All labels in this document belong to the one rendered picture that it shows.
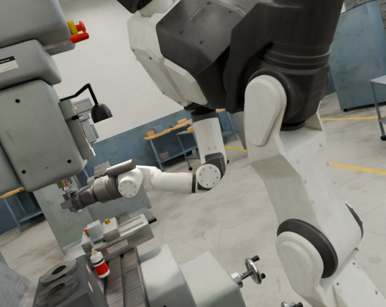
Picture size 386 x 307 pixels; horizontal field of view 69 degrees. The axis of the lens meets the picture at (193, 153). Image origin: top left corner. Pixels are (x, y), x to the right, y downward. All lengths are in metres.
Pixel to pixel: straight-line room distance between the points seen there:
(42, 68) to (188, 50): 0.49
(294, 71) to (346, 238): 0.37
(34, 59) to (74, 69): 6.76
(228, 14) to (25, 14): 0.59
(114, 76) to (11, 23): 6.72
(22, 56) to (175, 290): 0.87
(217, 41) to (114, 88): 7.04
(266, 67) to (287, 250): 0.39
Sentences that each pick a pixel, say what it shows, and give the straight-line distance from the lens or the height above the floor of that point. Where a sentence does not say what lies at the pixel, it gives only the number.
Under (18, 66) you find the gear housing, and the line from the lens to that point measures 0.99.
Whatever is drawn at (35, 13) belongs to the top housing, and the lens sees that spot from 1.00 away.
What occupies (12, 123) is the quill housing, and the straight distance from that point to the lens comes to 1.00.
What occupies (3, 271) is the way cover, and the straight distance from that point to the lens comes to 1.36.
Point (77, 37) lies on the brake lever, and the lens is 0.99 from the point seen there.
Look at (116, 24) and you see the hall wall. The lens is 7.99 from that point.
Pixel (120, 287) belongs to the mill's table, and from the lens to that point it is 1.03.
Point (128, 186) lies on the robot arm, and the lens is 0.94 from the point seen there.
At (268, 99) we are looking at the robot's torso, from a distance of 0.53.
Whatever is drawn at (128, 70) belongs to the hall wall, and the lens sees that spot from 7.71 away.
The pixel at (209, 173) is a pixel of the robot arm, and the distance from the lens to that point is 0.91.
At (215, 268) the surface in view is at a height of 0.73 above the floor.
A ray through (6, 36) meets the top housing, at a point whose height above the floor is 1.75.
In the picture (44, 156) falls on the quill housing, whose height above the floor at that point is 1.40.
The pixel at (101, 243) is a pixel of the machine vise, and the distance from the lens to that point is 1.24.
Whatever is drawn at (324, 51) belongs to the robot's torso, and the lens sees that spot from 0.56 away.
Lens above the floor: 1.41
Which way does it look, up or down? 11 degrees down
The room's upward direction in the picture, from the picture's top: 21 degrees counter-clockwise
